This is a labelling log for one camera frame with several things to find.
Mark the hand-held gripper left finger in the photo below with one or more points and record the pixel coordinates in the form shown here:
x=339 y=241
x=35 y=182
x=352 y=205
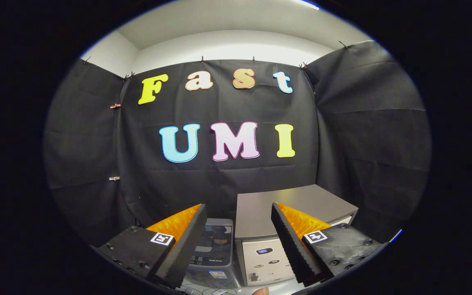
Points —
x=189 y=246

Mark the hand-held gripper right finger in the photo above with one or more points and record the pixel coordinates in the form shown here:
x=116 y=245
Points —
x=289 y=246

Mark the grey washing machine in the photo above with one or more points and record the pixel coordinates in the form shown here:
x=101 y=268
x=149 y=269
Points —
x=215 y=278

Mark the grey cabinet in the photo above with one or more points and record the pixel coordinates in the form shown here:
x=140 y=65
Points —
x=260 y=209

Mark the black backdrop cloth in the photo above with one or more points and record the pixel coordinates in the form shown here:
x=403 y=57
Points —
x=342 y=143

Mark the row of dark cloth clips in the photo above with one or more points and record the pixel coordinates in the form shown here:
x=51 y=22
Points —
x=303 y=65

